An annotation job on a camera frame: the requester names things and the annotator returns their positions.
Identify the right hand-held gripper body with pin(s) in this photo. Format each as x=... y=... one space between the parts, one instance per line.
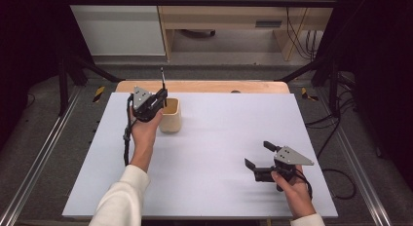
x=290 y=158

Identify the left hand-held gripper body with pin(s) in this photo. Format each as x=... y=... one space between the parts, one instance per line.
x=142 y=104

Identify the thin black pen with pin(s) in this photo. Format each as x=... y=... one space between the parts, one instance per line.
x=162 y=78

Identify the square wooden pen holder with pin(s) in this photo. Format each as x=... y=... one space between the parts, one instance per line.
x=172 y=122

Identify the person's left hand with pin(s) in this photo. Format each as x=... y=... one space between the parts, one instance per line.
x=144 y=133

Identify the person's right hand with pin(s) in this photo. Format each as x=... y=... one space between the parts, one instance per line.
x=297 y=196

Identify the wooden table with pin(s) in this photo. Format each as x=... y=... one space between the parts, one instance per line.
x=201 y=86

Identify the yellow black tape marker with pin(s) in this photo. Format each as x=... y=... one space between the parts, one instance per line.
x=99 y=94
x=307 y=94

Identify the white board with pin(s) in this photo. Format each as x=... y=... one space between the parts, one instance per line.
x=211 y=187

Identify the white cabinet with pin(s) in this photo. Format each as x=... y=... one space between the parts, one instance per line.
x=120 y=31

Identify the light wooden desk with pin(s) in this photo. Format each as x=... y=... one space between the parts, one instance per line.
x=220 y=16

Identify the grey desk label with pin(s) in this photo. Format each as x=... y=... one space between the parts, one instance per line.
x=268 y=24

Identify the aluminium floor rail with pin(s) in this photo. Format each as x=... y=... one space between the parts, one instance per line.
x=360 y=174
x=42 y=154

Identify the black frame stand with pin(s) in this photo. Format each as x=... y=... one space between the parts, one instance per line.
x=63 y=89
x=333 y=89

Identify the black horizontal frame bar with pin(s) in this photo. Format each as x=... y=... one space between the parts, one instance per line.
x=195 y=1

